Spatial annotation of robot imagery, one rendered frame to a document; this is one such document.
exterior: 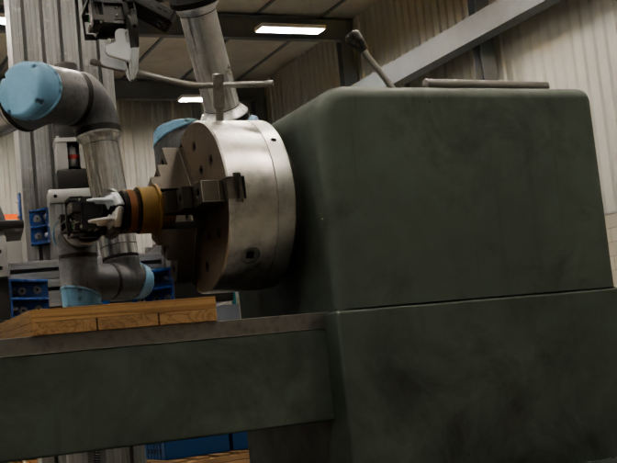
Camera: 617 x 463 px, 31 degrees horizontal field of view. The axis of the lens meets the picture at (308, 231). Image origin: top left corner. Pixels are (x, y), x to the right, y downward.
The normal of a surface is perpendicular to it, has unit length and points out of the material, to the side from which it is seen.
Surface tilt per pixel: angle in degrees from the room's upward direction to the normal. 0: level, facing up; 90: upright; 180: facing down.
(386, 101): 90
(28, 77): 89
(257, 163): 71
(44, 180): 90
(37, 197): 90
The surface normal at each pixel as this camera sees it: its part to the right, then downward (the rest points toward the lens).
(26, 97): -0.46, -0.07
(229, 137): 0.24, -0.76
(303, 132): -0.91, 0.04
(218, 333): 0.41, -0.15
